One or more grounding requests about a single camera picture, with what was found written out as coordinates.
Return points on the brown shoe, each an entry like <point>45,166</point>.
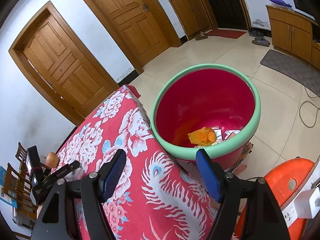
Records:
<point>201,36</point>

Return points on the apple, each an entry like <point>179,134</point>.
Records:
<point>51,159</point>

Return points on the grey shoe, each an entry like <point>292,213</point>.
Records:
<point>261,42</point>

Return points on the red floral tablecloth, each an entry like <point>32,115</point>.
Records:
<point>155,180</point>

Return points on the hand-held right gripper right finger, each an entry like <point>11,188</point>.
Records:
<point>207,176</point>

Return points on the clear plastic wrapper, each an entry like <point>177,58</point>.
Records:
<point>217,142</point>

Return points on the dark shoes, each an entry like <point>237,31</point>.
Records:
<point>255,33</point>

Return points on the crumpled white wrapper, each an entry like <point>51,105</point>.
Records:
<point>231,133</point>

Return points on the red doormat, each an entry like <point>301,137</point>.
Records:
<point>225,33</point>

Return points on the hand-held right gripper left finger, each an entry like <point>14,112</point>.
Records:
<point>115,171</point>

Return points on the red bin with green rim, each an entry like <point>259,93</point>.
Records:
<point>207,97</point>

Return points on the blue box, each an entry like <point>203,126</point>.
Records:
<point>6,182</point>

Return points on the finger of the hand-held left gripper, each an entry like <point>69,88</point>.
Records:
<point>71,167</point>

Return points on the dark door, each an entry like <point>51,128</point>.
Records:
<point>222,5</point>

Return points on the low wooden cabinet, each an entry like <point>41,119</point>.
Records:
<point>192,15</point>

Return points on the white power strip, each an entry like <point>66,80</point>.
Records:
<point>302,205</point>

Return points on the orange peel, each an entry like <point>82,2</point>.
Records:
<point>202,136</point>

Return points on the purple bag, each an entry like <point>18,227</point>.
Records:
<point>280,2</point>

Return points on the wooden sideboard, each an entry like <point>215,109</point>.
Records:
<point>290,32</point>

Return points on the black monitor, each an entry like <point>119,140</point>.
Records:
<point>301,5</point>

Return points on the orange plastic stool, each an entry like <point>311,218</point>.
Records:
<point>287,170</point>

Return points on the wooden chair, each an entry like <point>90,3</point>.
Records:
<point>18,187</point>
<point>21,152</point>

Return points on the grey floor mat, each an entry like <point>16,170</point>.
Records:
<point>287,66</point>

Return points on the wooden door with arched panel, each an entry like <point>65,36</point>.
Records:
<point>60,62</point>

